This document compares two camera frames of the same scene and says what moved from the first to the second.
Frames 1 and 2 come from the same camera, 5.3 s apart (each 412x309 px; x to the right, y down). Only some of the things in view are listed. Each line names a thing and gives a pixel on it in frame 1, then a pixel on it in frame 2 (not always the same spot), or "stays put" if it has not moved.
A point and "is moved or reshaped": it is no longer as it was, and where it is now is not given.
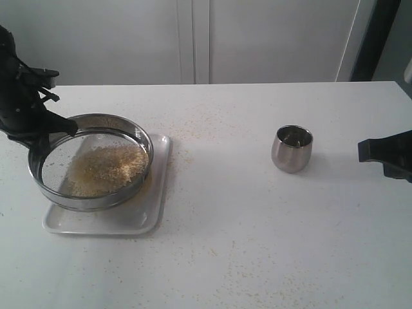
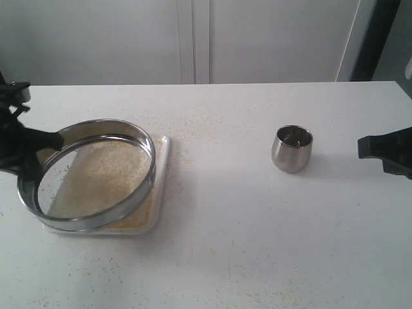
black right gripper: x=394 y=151 stays put
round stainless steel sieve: x=96 y=168 is moved or reshaped
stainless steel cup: x=291 y=148 stays put
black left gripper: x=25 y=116 -> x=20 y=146
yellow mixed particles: x=102 y=170 is moved or reshaped
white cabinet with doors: x=189 y=42 stays put
